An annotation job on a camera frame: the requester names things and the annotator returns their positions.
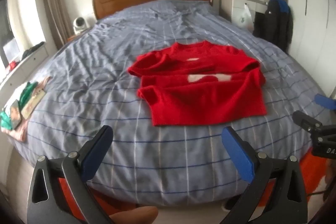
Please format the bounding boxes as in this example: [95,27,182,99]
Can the red sweater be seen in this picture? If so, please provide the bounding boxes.
[128,40,268,127]

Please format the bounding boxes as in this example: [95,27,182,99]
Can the small white fan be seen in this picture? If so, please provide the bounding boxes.
[73,17,88,35]

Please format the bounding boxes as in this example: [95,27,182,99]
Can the white wardrobe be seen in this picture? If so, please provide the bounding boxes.
[287,0,336,98]

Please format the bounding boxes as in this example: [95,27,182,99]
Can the green garment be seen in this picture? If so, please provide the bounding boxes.
[0,82,37,130]

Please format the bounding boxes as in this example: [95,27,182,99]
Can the white dresser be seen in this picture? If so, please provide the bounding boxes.
[219,0,268,29]

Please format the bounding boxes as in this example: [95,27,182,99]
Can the beige curtain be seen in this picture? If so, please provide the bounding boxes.
[42,0,72,50]

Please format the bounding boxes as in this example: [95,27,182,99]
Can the blue garment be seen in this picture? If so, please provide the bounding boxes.
[270,0,290,15]

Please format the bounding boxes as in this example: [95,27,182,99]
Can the flat picture packet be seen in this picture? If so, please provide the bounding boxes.
[9,100,24,128]

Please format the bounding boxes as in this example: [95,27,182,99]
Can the grey-blue checked pillow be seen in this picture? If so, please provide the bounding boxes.
[123,0,212,17]

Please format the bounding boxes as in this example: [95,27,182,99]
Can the white window bench cabinet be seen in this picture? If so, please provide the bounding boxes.
[0,43,50,94]

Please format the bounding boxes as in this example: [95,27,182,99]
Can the black jacket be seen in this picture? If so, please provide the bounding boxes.
[253,0,293,52]

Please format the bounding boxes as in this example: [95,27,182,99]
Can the dark clothes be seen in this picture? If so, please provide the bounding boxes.
[22,42,46,59]

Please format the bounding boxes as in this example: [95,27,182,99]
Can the person's orange clothing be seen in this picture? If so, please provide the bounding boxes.
[59,156,331,224]

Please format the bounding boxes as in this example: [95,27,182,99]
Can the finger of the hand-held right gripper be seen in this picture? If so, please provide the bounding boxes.
[314,93,336,111]
[292,110,324,133]

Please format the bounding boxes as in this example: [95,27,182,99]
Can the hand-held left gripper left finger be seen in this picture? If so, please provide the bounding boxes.
[27,125,116,224]

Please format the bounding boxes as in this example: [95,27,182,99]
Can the person's left hand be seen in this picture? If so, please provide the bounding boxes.
[109,206,159,224]

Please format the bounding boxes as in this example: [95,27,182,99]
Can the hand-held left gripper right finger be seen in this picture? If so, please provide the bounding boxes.
[219,126,309,224]

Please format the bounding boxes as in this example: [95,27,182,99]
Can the bed with striped grey sheet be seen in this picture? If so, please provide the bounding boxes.
[12,0,324,207]

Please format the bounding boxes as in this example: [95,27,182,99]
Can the folded green and pink clothes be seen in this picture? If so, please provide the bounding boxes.
[1,76,53,142]

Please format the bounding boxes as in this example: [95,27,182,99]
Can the white plastic bag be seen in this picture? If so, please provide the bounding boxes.
[238,4,254,29]

